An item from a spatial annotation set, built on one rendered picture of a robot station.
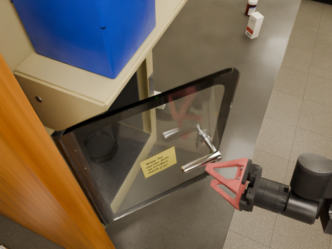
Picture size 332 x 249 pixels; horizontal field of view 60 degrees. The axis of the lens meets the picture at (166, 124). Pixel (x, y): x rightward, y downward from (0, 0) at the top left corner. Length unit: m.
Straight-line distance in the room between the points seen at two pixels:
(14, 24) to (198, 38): 1.03
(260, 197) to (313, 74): 2.25
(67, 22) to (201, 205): 0.66
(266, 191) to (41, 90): 0.42
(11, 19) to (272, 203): 0.49
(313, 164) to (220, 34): 0.89
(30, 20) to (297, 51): 2.75
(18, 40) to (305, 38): 2.93
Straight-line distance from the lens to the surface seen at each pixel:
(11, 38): 0.34
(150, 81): 0.71
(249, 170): 0.57
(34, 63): 0.34
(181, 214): 0.82
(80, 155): 0.48
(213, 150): 0.61
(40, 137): 0.26
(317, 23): 3.38
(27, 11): 0.31
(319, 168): 0.54
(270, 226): 1.90
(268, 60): 1.25
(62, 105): 0.33
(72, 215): 0.38
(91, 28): 0.27
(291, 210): 0.58
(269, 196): 0.58
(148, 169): 0.61
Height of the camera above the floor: 1.72
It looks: 54 degrees down
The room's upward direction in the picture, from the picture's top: straight up
